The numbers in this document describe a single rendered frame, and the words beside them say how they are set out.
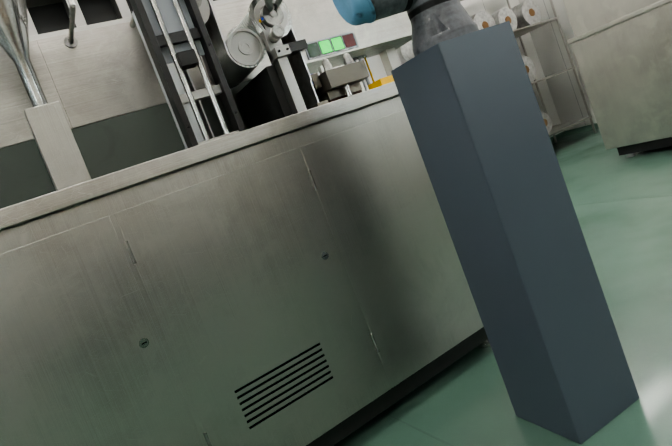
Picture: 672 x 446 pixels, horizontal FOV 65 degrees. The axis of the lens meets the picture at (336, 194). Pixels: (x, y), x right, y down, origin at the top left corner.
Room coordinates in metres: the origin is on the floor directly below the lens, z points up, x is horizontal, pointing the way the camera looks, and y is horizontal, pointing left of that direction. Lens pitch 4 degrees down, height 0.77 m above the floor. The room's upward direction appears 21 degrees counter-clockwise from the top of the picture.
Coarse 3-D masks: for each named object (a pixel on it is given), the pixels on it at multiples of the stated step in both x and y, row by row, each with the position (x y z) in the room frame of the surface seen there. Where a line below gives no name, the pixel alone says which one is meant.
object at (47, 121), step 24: (0, 0) 1.46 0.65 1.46; (24, 0) 1.52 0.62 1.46; (0, 24) 1.47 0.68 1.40; (24, 24) 1.51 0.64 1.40; (24, 48) 1.51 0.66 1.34; (24, 72) 1.50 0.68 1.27; (48, 120) 1.48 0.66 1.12; (48, 144) 1.47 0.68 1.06; (72, 144) 1.49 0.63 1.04; (48, 168) 1.46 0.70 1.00; (72, 168) 1.48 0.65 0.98
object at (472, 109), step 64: (448, 64) 1.08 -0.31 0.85; (512, 64) 1.15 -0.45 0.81; (448, 128) 1.14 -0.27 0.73; (512, 128) 1.12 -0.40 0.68; (448, 192) 1.21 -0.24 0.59; (512, 192) 1.10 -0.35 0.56; (512, 256) 1.09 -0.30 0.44; (576, 256) 1.14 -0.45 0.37; (512, 320) 1.15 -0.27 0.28; (576, 320) 1.12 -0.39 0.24; (512, 384) 1.24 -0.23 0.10; (576, 384) 1.10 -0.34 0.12
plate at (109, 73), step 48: (240, 0) 2.08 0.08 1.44; (288, 0) 2.18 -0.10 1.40; (0, 48) 1.70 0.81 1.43; (48, 48) 1.76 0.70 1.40; (96, 48) 1.82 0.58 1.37; (144, 48) 1.89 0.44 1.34; (384, 48) 2.51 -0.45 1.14; (0, 96) 1.68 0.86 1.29; (48, 96) 1.73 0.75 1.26; (96, 96) 1.80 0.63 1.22; (144, 96) 1.86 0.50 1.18; (0, 144) 1.65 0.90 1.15
